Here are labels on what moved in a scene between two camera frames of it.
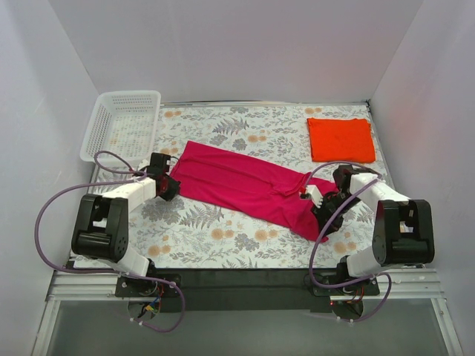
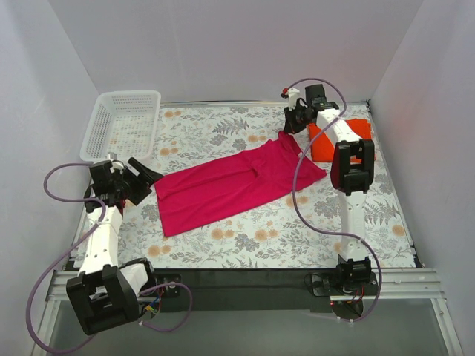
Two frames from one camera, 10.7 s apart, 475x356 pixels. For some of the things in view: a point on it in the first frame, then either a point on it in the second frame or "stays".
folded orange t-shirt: [346, 140] stays
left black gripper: [169, 189] → [134, 184]
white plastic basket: [123, 127] stays
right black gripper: [328, 213] → [292, 119]
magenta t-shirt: [214, 174] → [276, 167]
